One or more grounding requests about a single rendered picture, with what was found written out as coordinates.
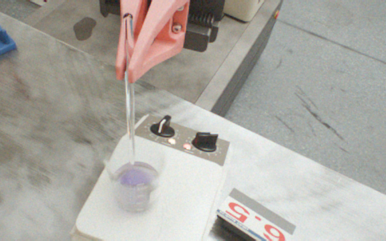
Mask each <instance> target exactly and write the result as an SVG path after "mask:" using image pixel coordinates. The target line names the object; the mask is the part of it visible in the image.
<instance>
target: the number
mask: <svg viewBox="0 0 386 241"><path fill-rule="evenodd" d="M221 210H222V212H224V213H226V214H227V215H229V216H230V217H232V218H234V219H236V220H237V221H239V222H240V223H242V224H244V225H245V226H246V227H247V228H249V229H250V230H252V231H254V232H256V233H257V234H259V235H260V236H262V237H264V238H265V239H266V240H268V241H290V235H287V234H286V233H284V232H282V231H281V230H279V229H278V228H276V227H275V226H272V225H271V224H270V223H269V222H267V221H265V220H264V219H262V218H260V217H259V216H257V215H256V214H254V213H252V212H250V211H249V210H247V209H246V208H245V207H243V206H242V205H240V204H238V203H237V202H234V201H233V200H232V199H230V198H229V199H228V200H227V202H226V203H225V204H224V206H223V207H221Z"/></svg>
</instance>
